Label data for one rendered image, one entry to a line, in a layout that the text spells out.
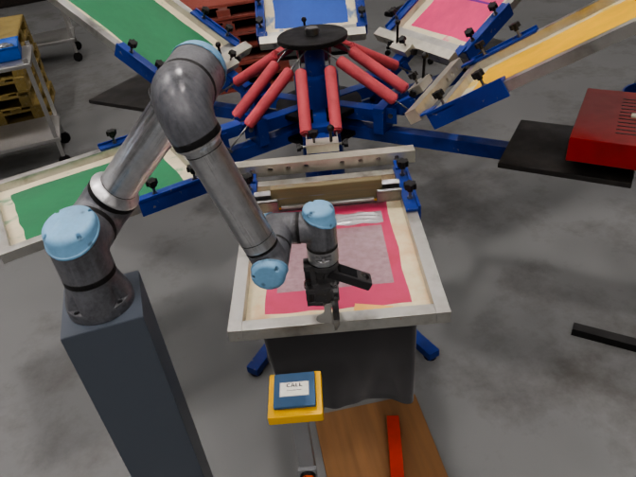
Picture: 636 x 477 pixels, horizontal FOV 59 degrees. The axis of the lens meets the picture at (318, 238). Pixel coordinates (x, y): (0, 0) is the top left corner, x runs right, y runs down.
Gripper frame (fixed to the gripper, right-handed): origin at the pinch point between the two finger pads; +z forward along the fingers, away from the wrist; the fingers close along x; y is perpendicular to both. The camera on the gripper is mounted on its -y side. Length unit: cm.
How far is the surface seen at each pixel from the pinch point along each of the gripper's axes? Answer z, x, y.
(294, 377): 3.2, 15.5, 11.7
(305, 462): 31.0, 20.5, 12.0
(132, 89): 1, -202, 103
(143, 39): -31, -179, 84
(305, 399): 3.4, 22.5, 9.3
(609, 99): -13, -94, -111
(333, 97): -17, -113, -6
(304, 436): 19.7, 20.7, 11.1
